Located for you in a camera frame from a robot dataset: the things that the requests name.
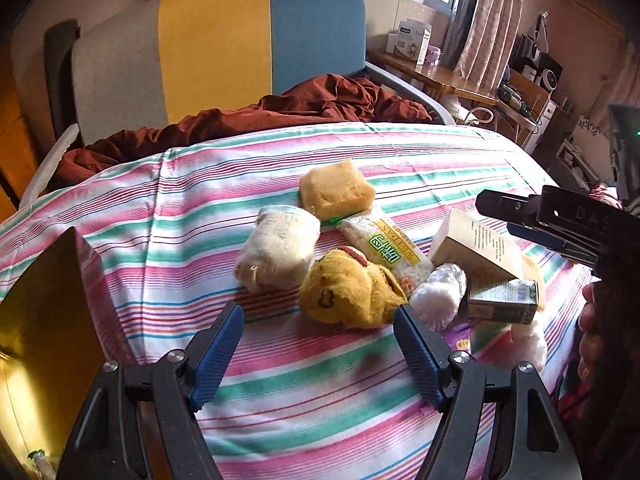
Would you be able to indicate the small yellow wrapper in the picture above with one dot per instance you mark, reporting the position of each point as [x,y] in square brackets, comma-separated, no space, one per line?
[463,344]

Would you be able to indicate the person's dark clothing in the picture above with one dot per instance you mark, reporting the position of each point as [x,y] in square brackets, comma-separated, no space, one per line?
[612,385]

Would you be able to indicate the noodle packet with yellow label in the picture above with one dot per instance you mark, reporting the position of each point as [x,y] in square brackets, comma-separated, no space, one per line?
[385,245]

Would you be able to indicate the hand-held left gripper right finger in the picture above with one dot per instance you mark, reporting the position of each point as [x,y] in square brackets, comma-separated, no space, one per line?
[417,355]

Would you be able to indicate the wooden cabinet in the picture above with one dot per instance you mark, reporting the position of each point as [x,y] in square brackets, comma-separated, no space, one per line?
[525,95]

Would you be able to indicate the cream carton box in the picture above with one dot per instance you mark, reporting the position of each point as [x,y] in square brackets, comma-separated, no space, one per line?
[475,250]

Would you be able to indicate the wooden desk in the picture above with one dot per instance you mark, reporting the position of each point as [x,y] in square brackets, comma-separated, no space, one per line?
[440,80]

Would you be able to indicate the striped bed sheet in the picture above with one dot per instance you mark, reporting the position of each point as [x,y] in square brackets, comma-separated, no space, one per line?
[310,385]

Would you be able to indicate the pink patterned curtain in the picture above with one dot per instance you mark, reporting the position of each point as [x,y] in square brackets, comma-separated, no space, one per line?
[492,20]

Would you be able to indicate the small green carton box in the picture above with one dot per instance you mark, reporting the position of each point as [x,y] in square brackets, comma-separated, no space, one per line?
[502,302]

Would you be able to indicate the crumpled clear plastic bag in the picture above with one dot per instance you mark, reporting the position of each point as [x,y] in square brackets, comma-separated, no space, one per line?
[531,347]
[439,296]

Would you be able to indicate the pink jar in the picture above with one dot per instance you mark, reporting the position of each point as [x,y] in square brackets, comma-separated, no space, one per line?
[434,56]

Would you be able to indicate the yellow plush toy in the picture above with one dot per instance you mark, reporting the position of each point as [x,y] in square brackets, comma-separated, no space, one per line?
[350,290]

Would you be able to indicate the white knitted sock roll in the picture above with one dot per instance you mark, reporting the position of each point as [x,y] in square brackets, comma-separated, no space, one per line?
[277,247]

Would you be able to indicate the grey yellow blue sofa chair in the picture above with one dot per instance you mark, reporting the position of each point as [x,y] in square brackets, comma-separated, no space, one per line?
[215,50]

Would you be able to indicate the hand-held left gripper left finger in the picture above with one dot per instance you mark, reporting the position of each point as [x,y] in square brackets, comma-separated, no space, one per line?
[217,355]

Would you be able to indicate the white appliance box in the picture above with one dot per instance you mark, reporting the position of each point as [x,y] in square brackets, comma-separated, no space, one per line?
[409,42]

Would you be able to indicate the brown blanket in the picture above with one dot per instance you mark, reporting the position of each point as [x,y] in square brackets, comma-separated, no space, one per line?
[300,110]

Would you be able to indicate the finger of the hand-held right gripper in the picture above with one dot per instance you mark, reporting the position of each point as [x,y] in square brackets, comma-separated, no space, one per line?
[547,241]
[505,206]

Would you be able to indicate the person's right hand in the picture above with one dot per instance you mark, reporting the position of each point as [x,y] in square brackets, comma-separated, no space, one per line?
[586,330]

